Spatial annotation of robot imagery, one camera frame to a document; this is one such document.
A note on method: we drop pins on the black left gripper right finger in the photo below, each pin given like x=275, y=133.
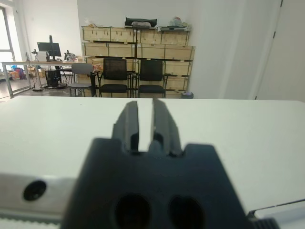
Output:
x=166, y=128

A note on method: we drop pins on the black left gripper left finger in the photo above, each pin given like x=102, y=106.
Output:
x=126, y=124

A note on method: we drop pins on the cardboard box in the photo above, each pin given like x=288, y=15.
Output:
x=38, y=72

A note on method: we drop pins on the white box on desk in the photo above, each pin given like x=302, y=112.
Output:
x=41, y=57

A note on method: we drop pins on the black waste bin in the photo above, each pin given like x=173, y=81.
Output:
x=187, y=96

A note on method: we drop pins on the plywood shipping crate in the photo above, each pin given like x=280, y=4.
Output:
x=174, y=38
x=97, y=34
x=177, y=68
x=177, y=83
x=176, y=53
x=91, y=59
x=97, y=50

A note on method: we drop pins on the black mesh office chair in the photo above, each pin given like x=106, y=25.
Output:
x=114, y=68
x=151, y=70

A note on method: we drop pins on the grey plastic chair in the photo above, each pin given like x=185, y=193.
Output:
x=81, y=68

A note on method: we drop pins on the black computer tower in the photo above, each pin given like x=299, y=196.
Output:
x=53, y=78

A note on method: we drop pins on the small black desk device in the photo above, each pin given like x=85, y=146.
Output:
x=68, y=56
x=35, y=56

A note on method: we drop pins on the flat white tray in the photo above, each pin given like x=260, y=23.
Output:
x=174, y=28

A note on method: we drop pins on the grey cloth bundle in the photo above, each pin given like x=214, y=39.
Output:
x=140, y=24

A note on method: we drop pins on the long black bag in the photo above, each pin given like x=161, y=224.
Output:
x=141, y=20

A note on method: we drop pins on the crumpled packing clutter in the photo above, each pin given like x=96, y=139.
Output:
x=93, y=22

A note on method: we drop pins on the clear plastic bag of items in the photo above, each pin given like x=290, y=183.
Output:
x=177, y=22

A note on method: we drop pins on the black computer monitor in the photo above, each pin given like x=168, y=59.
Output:
x=48, y=48

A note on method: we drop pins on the wooden top office desk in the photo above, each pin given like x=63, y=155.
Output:
x=28, y=62

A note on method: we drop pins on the colourful toy boxes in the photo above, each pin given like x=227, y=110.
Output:
x=16, y=74

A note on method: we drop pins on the white door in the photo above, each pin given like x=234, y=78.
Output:
x=286, y=47

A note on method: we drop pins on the window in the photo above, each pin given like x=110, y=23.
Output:
x=6, y=33

